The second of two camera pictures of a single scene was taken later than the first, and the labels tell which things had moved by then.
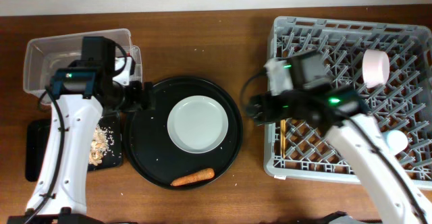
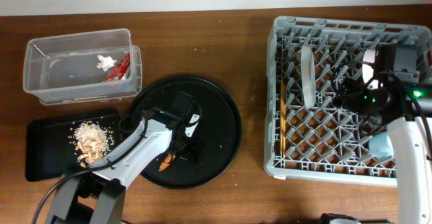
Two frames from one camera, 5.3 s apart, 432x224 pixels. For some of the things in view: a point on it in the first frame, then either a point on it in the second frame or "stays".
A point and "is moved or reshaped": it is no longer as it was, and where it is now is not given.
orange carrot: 205,174 to 166,162
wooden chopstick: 283,136 stays
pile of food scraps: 98,146 stays
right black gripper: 274,115 to 355,88
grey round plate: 197,124 is moved or reshaped
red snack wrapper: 131,71 is moved or reshaped
